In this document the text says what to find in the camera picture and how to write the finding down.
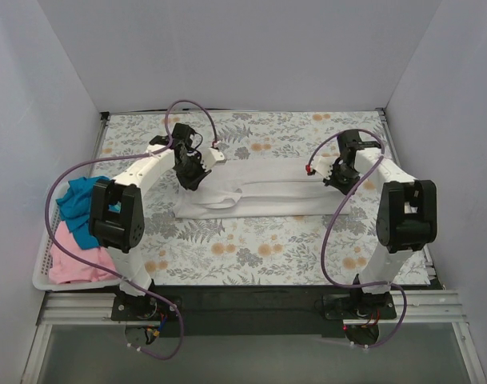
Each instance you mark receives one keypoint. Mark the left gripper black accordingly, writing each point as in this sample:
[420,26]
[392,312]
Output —
[193,174]

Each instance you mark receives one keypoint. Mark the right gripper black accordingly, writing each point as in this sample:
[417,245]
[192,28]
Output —
[341,180]

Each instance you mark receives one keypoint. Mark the white t shirt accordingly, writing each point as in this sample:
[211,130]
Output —
[251,188]

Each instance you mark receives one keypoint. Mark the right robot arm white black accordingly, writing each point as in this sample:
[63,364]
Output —
[406,222]

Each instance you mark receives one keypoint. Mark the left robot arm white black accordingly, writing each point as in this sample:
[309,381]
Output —
[117,211]

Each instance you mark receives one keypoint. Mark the floral tablecloth mat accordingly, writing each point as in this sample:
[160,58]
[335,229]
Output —
[232,251]

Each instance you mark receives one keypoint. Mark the teal blue t shirt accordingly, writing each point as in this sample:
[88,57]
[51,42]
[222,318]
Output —
[74,208]

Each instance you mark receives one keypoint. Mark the white plastic laundry basket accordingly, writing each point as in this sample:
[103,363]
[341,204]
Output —
[44,261]

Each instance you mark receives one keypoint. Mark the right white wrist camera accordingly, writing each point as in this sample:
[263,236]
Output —
[321,165]

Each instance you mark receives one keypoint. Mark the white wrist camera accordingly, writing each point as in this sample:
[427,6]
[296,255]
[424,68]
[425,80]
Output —
[321,165]
[212,157]

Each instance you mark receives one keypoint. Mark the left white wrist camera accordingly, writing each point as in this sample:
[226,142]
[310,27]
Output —
[212,157]

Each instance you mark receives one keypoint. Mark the aluminium frame rail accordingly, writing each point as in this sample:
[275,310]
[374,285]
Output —
[421,306]

